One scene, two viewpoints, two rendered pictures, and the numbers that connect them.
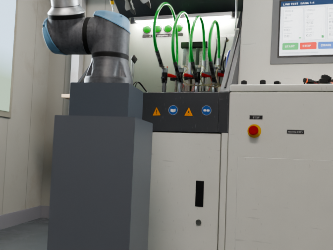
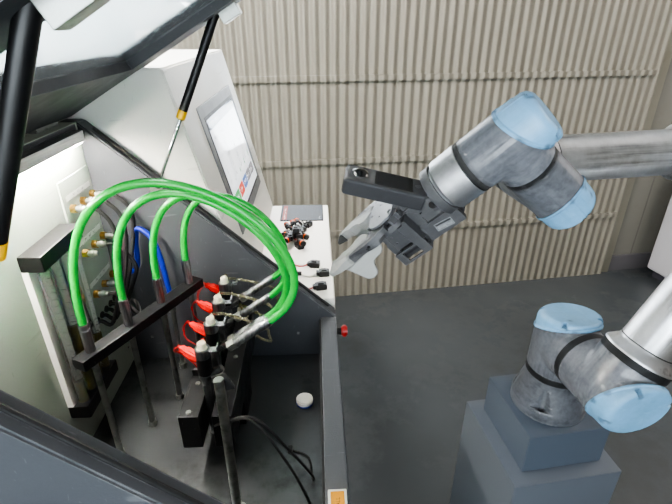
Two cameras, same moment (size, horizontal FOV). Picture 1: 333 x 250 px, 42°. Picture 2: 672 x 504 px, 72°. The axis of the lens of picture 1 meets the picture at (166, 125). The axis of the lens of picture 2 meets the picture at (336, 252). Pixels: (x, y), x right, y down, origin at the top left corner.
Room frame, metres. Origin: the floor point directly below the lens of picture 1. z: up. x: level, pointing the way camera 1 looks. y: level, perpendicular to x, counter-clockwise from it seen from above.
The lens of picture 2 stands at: (2.03, 0.74, 1.64)
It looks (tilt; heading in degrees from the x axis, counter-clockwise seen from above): 27 degrees down; 250
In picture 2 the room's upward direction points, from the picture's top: straight up
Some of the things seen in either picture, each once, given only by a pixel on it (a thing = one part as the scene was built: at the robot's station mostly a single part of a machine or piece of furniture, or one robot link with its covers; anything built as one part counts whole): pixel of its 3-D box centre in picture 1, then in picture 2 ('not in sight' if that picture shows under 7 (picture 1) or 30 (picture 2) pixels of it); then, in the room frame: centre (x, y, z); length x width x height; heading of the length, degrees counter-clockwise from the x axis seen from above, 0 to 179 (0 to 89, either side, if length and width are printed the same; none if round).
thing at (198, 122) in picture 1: (145, 111); (331, 433); (1.80, 0.09, 0.87); 0.62 x 0.04 x 0.16; 73
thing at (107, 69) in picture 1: (109, 71); (551, 382); (1.34, 0.18, 0.95); 0.15 x 0.15 x 0.10
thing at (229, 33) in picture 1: (225, 57); (97, 242); (2.21, -0.29, 1.20); 0.13 x 0.03 x 0.31; 73
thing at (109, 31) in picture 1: (109, 34); (565, 339); (1.34, 0.19, 1.07); 0.13 x 0.12 x 0.14; 81
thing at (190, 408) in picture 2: not in sight; (224, 383); (2.00, -0.10, 0.91); 0.34 x 0.10 x 0.15; 73
